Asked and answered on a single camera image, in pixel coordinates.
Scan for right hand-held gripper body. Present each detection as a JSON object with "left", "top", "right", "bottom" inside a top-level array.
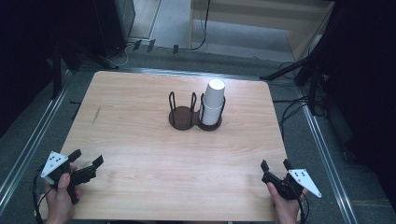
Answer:
[{"left": 261, "top": 168, "right": 323, "bottom": 201}]

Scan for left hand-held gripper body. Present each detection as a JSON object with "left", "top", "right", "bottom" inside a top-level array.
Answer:
[{"left": 40, "top": 151, "right": 97, "bottom": 205}]

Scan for dark brown double cup holder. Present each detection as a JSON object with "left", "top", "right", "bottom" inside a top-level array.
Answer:
[{"left": 168, "top": 91, "right": 227, "bottom": 132}]

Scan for person's right hand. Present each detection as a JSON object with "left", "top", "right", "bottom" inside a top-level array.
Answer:
[{"left": 266, "top": 181, "right": 309, "bottom": 224}]

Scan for person's left hand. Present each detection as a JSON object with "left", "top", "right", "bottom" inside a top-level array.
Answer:
[{"left": 45, "top": 164, "right": 83, "bottom": 224}]

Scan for white paper cup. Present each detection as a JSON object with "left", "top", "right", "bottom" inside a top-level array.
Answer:
[
  {"left": 199, "top": 101, "right": 224, "bottom": 126},
  {"left": 203, "top": 78, "right": 226, "bottom": 110}
]

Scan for black tripod stand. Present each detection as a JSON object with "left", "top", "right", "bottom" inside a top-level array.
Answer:
[
  {"left": 50, "top": 36, "right": 120, "bottom": 101},
  {"left": 259, "top": 51, "right": 325, "bottom": 117}
]

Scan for dark curtain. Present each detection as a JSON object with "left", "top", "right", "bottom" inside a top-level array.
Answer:
[
  {"left": 321, "top": 0, "right": 396, "bottom": 214},
  {"left": 0, "top": 0, "right": 96, "bottom": 138}
]

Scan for black cabinet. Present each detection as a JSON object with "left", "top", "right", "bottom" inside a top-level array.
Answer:
[{"left": 92, "top": 0, "right": 136, "bottom": 59}]

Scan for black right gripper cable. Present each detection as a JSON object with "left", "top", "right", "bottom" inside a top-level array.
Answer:
[{"left": 296, "top": 191, "right": 311, "bottom": 224}]

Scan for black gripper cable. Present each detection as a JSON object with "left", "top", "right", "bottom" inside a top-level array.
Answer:
[
  {"left": 31, "top": 166, "right": 54, "bottom": 224},
  {"left": 296, "top": 191, "right": 311, "bottom": 224}
]

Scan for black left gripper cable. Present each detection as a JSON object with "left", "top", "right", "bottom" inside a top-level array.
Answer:
[{"left": 31, "top": 166, "right": 54, "bottom": 224}]

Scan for metal floor rail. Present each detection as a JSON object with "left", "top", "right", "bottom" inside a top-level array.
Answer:
[
  {"left": 298, "top": 88, "right": 360, "bottom": 224},
  {"left": 78, "top": 65, "right": 273, "bottom": 83},
  {"left": 0, "top": 70, "right": 72, "bottom": 217}
]

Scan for black floor cables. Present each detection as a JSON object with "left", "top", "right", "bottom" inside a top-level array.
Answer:
[{"left": 272, "top": 60, "right": 329, "bottom": 135}]

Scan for white floor cable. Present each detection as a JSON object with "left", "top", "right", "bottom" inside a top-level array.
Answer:
[{"left": 103, "top": 41, "right": 135, "bottom": 68}]

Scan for black hanging cable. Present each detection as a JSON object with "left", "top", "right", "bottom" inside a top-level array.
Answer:
[{"left": 186, "top": 0, "right": 212, "bottom": 52}]

